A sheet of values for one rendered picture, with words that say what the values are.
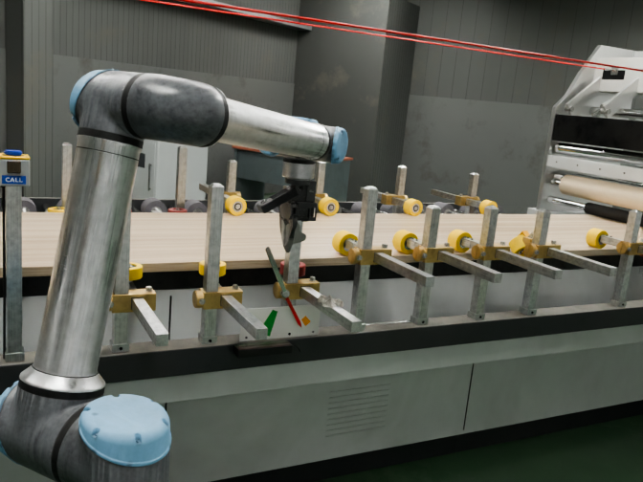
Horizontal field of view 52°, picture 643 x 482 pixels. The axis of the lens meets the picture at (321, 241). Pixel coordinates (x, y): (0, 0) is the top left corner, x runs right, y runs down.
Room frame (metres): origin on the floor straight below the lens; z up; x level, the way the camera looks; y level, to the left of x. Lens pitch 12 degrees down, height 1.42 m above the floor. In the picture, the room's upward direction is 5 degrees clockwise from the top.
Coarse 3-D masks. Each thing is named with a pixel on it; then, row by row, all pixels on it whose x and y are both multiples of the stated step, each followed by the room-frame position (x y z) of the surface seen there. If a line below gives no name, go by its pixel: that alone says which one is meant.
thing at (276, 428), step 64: (640, 256) 2.98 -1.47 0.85; (0, 320) 1.74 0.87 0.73; (128, 320) 1.90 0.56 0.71; (192, 320) 1.99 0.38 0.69; (320, 320) 2.21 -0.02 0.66; (384, 320) 2.34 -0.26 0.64; (320, 384) 2.22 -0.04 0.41; (384, 384) 2.35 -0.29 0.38; (448, 384) 2.50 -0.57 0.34; (512, 384) 2.66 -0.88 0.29; (576, 384) 2.85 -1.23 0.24; (640, 384) 3.07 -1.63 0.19; (192, 448) 2.01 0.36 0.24; (256, 448) 2.11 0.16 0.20; (320, 448) 2.23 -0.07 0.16; (384, 448) 2.37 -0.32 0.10; (448, 448) 2.55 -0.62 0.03
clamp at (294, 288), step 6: (276, 282) 1.91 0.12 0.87; (300, 282) 1.93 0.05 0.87; (306, 282) 1.94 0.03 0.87; (312, 282) 1.94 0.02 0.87; (318, 282) 1.95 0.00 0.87; (276, 288) 1.91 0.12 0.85; (288, 288) 1.90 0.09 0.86; (294, 288) 1.91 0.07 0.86; (318, 288) 1.95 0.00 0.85; (276, 294) 1.91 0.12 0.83; (294, 294) 1.91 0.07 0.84
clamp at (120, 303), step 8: (112, 296) 1.66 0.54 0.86; (120, 296) 1.67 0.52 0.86; (128, 296) 1.68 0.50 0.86; (136, 296) 1.69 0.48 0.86; (144, 296) 1.70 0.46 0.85; (152, 296) 1.71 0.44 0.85; (112, 304) 1.66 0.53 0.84; (120, 304) 1.67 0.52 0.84; (128, 304) 1.68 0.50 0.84; (152, 304) 1.71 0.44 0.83; (112, 312) 1.66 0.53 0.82; (120, 312) 1.67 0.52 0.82; (128, 312) 1.68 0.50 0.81
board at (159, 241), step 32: (0, 224) 2.20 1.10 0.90; (32, 224) 2.25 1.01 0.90; (160, 224) 2.45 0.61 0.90; (192, 224) 2.50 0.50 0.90; (224, 224) 2.56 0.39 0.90; (256, 224) 2.62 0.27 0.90; (320, 224) 2.75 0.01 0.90; (352, 224) 2.82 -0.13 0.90; (384, 224) 2.90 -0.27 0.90; (416, 224) 2.97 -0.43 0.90; (448, 224) 3.05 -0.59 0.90; (480, 224) 3.14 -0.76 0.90; (512, 224) 3.23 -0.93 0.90; (576, 224) 3.43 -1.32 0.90; (608, 224) 3.53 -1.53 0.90; (0, 256) 1.80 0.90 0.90; (32, 256) 1.83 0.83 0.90; (160, 256) 1.97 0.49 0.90; (192, 256) 2.00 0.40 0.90; (224, 256) 2.04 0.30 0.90; (256, 256) 2.08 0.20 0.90; (320, 256) 2.16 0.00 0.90
